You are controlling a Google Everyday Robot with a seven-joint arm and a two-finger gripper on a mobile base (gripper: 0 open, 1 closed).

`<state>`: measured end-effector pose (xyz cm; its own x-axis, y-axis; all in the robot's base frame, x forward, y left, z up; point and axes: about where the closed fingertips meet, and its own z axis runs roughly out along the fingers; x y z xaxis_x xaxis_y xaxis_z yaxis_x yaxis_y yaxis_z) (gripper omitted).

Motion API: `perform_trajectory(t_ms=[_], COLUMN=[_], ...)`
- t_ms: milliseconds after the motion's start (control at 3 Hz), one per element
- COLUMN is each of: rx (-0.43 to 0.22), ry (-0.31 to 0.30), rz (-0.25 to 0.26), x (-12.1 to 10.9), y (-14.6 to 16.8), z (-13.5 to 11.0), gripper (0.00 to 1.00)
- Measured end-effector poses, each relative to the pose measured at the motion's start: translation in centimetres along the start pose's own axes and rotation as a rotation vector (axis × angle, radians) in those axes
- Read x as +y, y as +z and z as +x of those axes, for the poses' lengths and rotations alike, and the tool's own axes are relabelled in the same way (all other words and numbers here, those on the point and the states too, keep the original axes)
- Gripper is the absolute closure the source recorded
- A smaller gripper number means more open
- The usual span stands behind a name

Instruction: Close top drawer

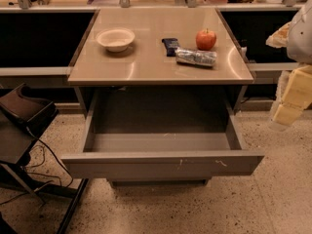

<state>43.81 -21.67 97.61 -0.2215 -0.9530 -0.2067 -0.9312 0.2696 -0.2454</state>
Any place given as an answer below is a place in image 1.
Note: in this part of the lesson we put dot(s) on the grey top drawer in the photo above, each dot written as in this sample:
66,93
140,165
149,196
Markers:
161,134

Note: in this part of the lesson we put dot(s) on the red apple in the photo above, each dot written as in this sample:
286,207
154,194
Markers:
205,39

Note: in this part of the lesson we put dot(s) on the grey metal cabinet table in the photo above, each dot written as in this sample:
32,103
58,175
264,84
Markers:
145,62

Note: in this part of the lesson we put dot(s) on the dark blue snack bar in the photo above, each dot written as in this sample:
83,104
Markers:
171,45

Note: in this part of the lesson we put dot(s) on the dark side cart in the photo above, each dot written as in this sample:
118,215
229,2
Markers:
23,120

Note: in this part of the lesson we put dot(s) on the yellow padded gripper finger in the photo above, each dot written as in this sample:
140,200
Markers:
293,96
280,38

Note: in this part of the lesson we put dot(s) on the silver foil chip bag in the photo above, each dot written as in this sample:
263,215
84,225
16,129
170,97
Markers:
195,57

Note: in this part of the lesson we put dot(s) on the white paper bowl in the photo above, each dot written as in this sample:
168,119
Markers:
115,40

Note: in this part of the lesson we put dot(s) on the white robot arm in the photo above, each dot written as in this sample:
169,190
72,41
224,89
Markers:
299,47

